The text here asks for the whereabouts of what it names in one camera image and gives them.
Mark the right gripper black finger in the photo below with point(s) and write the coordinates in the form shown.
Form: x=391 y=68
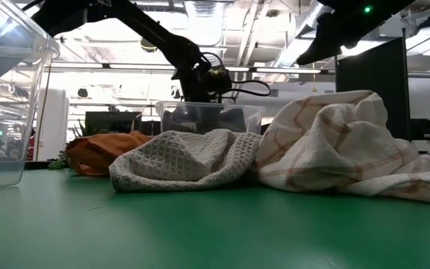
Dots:
x=323 y=41

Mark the dark grey waffle towel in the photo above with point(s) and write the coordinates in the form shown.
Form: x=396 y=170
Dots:
x=200 y=121

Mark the light grey waffle towel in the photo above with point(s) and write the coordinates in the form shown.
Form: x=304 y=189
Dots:
x=170 y=164

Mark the white towel orange plaid stripes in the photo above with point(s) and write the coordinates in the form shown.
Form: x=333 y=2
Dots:
x=342 y=149

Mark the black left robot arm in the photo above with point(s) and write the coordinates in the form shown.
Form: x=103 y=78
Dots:
x=144 y=26

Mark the clear plastic bin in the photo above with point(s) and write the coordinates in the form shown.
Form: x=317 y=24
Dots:
x=254 y=117
x=13 y=112

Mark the large dark ceiling dome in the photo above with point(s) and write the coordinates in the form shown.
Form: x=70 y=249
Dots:
x=148 y=46

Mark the black partition panel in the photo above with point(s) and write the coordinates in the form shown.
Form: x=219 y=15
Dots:
x=371 y=97

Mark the ceiling strip light row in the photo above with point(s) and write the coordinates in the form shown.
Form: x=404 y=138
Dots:
x=125 y=66

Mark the black background screen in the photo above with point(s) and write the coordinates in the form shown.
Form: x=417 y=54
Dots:
x=118 y=121

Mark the small dark ceiling dome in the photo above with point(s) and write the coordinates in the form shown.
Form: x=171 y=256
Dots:
x=83 y=93

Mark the green potted succulent plant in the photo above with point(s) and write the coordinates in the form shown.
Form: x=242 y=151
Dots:
x=86 y=130

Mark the white column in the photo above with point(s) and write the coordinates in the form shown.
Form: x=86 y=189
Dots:
x=56 y=123

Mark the silver ventilation duct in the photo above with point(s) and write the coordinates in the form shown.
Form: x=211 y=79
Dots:
x=310 y=20

